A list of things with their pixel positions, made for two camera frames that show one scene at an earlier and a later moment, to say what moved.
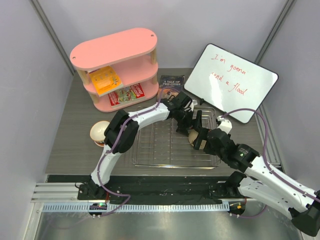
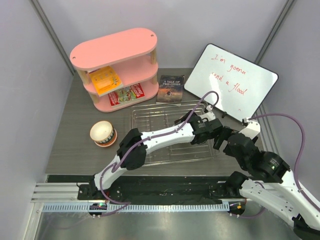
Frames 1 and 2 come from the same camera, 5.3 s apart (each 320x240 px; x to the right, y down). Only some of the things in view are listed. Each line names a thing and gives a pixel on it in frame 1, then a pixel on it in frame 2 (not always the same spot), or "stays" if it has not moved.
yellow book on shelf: (106, 81) stays
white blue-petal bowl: (97, 130) stays
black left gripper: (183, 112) → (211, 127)
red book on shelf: (126, 93) stays
